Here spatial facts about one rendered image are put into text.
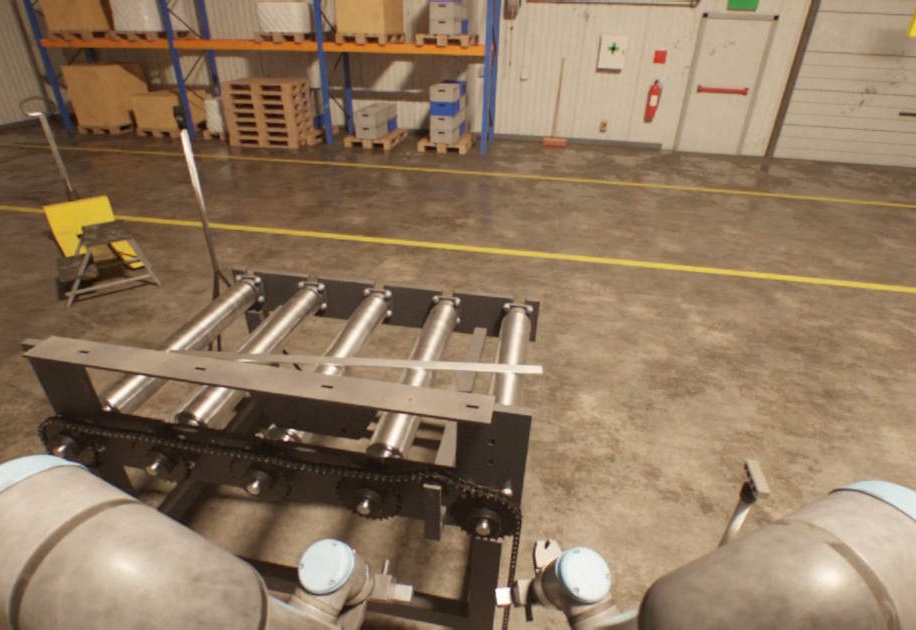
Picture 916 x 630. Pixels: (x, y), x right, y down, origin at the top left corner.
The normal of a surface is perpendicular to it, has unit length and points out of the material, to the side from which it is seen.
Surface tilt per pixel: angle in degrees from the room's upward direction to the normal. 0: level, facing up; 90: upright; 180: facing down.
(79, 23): 90
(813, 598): 30
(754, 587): 37
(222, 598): 53
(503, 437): 90
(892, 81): 90
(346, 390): 0
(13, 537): 25
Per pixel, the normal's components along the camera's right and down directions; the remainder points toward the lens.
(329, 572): -0.13, -0.67
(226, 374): 0.02, -0.86
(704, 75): -0.18, 0.49
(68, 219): 0.68, 0.38
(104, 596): 0.36, -0.38
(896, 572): 0.18, -0.58
